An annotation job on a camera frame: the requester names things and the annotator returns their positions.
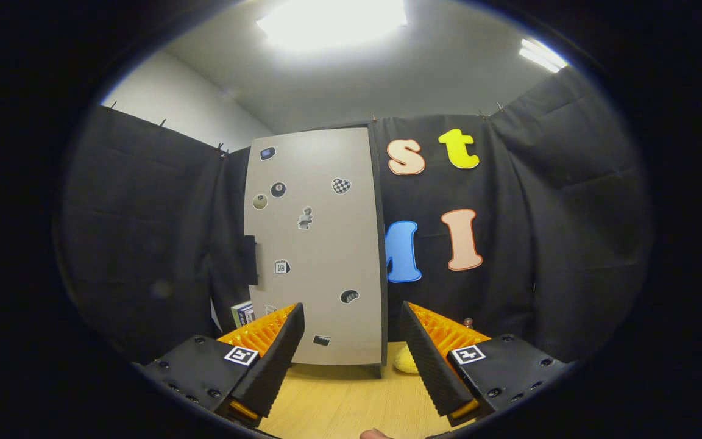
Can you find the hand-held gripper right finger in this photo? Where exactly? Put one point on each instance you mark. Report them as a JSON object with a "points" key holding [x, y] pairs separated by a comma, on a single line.
{"points": [[427, 366]]}

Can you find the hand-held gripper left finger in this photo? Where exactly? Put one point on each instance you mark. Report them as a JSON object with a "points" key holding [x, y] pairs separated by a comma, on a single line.
{"points": [[278, 363]]}

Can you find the dark grey shoe cabinet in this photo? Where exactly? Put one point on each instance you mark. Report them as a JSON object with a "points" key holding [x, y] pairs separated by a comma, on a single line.
{"points": [[383, 305]]}

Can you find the yellow soft toy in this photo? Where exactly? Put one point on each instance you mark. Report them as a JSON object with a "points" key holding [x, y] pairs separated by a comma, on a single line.
{"points": [[406, 361]]}

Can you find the black backdrop cloth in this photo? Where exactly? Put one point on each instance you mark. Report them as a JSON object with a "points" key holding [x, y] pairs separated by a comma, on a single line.
{"points": [[540, 244]]}

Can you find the long ceiling light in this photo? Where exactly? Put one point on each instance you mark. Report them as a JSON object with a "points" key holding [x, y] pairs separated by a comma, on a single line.
{"points": [[543, 55]]}

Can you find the large ceiling light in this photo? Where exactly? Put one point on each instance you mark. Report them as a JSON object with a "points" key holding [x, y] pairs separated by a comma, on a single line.
{"points": [[333, 23]]}

